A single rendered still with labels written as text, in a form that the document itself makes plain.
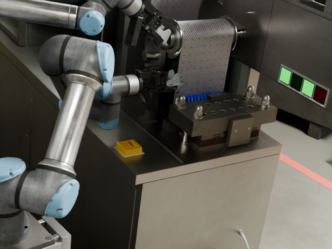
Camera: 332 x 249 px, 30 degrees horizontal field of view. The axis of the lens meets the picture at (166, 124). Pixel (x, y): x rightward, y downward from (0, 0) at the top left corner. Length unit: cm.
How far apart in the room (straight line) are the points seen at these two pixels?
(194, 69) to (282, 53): 33
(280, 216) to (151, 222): 159
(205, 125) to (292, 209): 167
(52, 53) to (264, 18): 90
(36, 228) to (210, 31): 98
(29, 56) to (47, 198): 139
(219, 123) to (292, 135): 249
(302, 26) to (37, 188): 110
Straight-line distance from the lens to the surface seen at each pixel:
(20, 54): 305
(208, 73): 242
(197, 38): 232
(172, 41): 229
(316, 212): 385
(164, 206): 223
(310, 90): 225
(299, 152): 450
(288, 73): 232
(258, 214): 259
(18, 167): 179
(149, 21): 220
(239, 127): 232
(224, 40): 240
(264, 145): 242
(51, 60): 188
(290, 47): 231
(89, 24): 198
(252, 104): 243
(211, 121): 225
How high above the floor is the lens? 196
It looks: 26 degrees down
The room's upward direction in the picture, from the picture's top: 8 degrees clockwise
